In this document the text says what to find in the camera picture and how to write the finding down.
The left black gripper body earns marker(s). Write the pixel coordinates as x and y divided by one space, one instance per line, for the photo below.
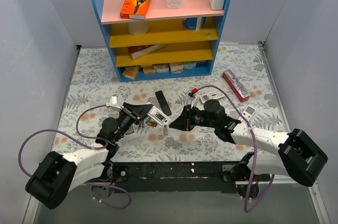
131 113

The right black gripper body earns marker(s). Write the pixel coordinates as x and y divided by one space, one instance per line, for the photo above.
188 119

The small white remote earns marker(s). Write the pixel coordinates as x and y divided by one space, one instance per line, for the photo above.
159 117

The black slim remote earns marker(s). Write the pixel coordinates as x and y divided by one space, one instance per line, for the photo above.
163 103

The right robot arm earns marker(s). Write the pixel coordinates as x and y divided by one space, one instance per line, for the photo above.
292 154

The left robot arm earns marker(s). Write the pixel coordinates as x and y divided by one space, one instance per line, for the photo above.
58 174

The grey white remote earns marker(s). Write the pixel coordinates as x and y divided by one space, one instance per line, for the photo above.
130 134

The pile of coloured batteries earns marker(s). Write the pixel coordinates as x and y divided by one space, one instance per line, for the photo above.
151 122

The white air conditioner remote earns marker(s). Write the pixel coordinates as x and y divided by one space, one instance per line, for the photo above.
211 95

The white remote battery cover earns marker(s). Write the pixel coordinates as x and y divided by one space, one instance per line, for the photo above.
249 112

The yellow soap box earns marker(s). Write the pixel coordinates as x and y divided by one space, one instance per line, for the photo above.
131 74

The pale green small box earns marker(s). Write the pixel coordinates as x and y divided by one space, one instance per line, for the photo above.
189 65

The white orange small box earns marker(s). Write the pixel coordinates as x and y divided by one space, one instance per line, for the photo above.
161 68

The red toothpaste box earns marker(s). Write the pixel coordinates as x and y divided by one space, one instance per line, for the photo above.
237 87

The floral table mat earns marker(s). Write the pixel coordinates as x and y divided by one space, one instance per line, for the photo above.
94 81

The red white book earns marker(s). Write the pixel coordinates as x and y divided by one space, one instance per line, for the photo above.
138 51

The blue wooden shelf unit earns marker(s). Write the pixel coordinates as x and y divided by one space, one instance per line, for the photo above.
166 27

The blue white tin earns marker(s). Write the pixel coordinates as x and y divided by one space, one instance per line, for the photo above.
194 23

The orange razor box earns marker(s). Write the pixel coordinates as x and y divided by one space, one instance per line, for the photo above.
135 9

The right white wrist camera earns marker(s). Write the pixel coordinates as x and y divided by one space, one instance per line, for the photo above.
194 96

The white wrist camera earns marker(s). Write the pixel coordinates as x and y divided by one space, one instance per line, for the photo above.
194 96
112 104

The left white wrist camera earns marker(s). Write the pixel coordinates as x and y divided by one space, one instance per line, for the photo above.
112 104

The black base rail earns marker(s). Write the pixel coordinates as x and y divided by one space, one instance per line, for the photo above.
218 176

